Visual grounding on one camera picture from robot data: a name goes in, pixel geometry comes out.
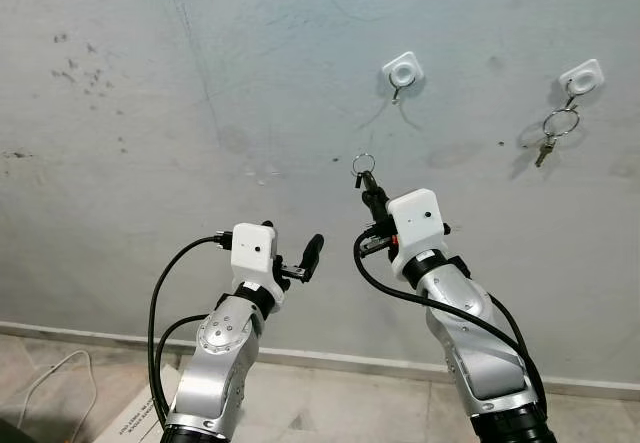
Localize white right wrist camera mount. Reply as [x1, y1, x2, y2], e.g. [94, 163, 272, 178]
[385, 189, 451, 274]

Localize silver keys on large ring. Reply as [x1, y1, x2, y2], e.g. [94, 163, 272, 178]
[533, 93, 583, 169]

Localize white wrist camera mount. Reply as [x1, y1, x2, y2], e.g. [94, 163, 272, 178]
[385, 189, 451, 274]
[230, 223, 283, 299]

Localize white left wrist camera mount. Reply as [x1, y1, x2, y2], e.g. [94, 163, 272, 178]
[230, 223, 283, 299]

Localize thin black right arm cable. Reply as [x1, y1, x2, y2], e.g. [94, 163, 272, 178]
[488, 295, 549, 409]

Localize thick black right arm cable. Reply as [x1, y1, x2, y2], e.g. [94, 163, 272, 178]
[353, 233, 549, 414]

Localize white floor cable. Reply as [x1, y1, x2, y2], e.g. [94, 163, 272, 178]
[15, 348, 101, 434]

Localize white and green cardboard box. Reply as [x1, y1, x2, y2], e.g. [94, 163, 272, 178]
[95, 363, 186, 443]

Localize white wall hook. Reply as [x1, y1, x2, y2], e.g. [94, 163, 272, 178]
[383, 51, 425, 104]
[559, 58, 605, 99]

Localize short black left arm cable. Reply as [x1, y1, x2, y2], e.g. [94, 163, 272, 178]
[155, 313, 211, 424]

